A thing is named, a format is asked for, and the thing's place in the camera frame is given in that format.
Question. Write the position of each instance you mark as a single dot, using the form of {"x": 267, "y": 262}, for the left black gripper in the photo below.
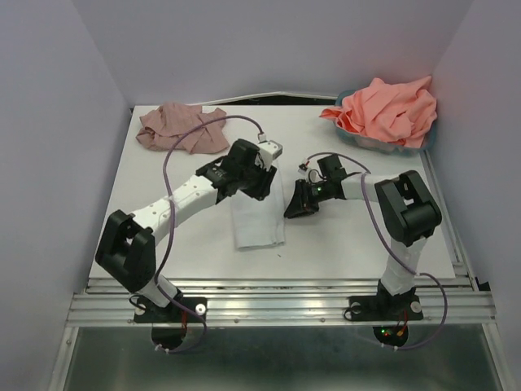
{"x": 262, "y": 187}

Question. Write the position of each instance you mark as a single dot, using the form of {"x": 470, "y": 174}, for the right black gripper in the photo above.
{"x": 301, "y": 204}

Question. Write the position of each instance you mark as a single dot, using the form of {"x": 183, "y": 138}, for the white light blue cloth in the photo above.
{"x": 259, "y": 224}

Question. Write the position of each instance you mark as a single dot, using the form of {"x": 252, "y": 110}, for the dusty pink skirt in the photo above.
{"x": 162, "y": 127}

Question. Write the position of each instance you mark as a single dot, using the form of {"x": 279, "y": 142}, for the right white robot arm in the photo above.
{"x": 402, "y": 210}

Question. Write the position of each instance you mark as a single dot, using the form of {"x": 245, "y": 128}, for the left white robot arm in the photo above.
{"x": 126, "y": 249}

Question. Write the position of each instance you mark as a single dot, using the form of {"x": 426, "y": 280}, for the light blue patterned bin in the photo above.
{"x": 397, "y": 149}

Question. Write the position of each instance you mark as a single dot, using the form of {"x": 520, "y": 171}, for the coral orange skirt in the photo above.
{"x": 399, "y": 114}

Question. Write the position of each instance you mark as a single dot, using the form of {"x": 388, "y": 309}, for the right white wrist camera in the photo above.
{"x": 309, "y": 174}

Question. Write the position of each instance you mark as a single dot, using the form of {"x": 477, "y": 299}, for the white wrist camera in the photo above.
{"x": 269, "y": 152}
{"x": 309, "y": 174}

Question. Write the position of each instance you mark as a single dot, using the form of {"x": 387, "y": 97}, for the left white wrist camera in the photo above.
{"x": 269, "y": 152}

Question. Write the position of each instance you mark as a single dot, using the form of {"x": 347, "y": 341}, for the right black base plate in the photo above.
{"x": 390, "y": 317}

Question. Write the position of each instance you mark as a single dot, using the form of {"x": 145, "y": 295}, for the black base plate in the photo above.
{"x": 390, "y": 317}
{"x": 170, "y": 325}

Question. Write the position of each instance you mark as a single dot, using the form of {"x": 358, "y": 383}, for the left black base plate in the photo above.
{"x": 170, "y": 325}

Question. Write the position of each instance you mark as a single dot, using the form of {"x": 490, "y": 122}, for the aluminium rail frame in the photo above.
{"x": 284, "y": 334}

